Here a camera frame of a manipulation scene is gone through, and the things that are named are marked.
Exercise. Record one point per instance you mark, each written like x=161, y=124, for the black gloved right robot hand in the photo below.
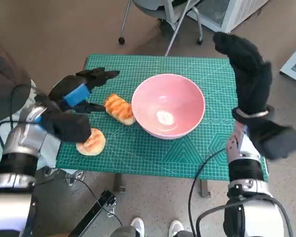
x=251, y=79

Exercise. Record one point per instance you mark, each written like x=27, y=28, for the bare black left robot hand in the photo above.
x=69, y=89

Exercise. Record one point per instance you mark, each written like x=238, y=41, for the long striped toy bread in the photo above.
x=118, y=108

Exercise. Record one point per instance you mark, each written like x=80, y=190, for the round toy bread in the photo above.
x=93, y=145

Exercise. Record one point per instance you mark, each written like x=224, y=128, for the pink bowl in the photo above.
x=167, y=98

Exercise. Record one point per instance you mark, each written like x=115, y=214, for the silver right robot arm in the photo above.
x=246, y=170

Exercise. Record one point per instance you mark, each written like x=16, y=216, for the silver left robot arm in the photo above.
x=19, y=138

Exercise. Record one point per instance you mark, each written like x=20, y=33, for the person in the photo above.
x=5, y=74

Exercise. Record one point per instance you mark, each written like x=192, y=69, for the large white vented cabinet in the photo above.
x=212, y=12

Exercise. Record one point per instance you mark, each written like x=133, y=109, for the silver metal pole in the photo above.
x=175, y=32

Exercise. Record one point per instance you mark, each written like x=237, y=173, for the green cutting mat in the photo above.
x=150, y=153

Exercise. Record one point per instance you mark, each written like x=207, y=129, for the grey table leg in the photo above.
x=204, y=188
x=118, y=184

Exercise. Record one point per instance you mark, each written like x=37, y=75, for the grey office chair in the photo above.
x=148, y=10

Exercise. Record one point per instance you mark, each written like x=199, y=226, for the black metal bar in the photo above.
x=96, y=214

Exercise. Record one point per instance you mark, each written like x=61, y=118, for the white shoe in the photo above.
x=137, y=225
x=175, y=227

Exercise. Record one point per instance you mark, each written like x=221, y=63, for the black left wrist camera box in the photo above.
x=71, y=128

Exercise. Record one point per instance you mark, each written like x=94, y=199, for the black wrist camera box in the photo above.
x=273, y=140
x=71, y=128

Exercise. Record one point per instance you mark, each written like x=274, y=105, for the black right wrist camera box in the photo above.
x=273, y=140

